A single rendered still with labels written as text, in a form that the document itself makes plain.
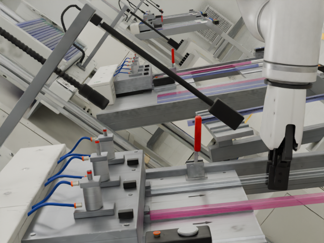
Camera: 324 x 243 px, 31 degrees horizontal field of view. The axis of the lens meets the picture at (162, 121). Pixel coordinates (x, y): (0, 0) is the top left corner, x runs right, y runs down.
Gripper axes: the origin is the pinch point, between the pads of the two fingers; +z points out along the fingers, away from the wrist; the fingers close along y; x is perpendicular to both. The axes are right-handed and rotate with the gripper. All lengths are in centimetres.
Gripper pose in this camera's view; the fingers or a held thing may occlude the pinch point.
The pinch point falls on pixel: (276, 175)
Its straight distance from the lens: 96.9
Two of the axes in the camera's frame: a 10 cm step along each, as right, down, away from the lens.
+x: 10.0, 0.7, 0.2
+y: 0.1, 2.2, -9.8
